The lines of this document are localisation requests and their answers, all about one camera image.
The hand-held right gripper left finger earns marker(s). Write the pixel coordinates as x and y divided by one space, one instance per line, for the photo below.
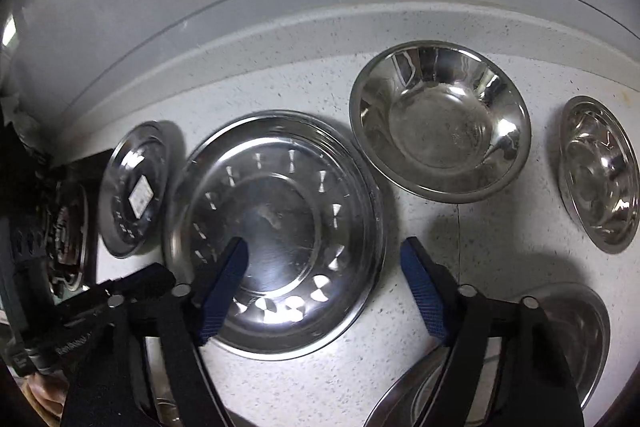
226 292

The person's left hand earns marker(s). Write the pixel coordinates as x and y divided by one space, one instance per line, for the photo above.
44 394

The small steel bowl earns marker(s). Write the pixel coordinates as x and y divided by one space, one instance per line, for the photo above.
595 177

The small steel plate with sticker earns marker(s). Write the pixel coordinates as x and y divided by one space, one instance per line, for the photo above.
130 167

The large steel bowl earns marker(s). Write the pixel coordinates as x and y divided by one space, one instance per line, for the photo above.
440 127

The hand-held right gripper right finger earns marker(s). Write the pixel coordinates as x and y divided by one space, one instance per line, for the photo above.
425 297

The gas stove burner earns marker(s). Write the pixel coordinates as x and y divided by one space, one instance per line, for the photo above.
67 232

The medium steel plate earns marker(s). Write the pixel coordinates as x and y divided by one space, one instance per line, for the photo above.
400 394
575 332

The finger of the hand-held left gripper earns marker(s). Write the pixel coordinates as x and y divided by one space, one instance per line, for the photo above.
145 279

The black glass gas stove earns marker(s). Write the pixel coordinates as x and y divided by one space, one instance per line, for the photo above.
97 187

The large steel plate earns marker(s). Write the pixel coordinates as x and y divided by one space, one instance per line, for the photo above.
280 217

